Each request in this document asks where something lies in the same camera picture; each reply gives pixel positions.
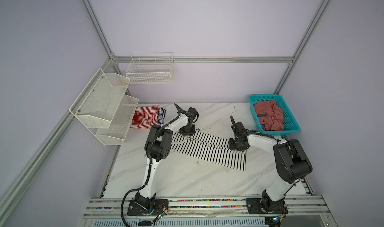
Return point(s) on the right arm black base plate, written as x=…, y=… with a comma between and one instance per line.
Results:
x=265, y=206

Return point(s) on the aluminium enclosure frame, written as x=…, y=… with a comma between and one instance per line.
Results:
x=18, y=189

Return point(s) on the blue white striped folded top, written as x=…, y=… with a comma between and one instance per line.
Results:
x=161, y=115

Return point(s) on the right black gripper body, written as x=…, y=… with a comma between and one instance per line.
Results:
x=234, y=144

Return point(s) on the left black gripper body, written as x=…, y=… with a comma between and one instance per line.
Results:
x=188, y=130

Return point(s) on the dusty red tank top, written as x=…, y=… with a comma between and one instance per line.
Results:
x=270, y=115

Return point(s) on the red white striped folded top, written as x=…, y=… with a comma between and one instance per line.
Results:
x=145, y=117

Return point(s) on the black white striped tank top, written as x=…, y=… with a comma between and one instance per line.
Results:
x=209, y=148

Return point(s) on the lower white mesh shelf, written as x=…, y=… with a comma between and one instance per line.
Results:
x=116, y=134

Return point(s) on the aluminium mounting rail frame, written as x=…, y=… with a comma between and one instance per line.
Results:
x=215, y=211

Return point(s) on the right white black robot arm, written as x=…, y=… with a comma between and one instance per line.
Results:
x=292, y=163

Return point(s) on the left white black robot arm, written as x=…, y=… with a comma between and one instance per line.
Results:
x=158, y=147

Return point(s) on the teal plastic basket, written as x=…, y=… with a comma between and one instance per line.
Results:
x=290, y=124

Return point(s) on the white wire wall basket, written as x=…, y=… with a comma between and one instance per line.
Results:
x=151, y=68

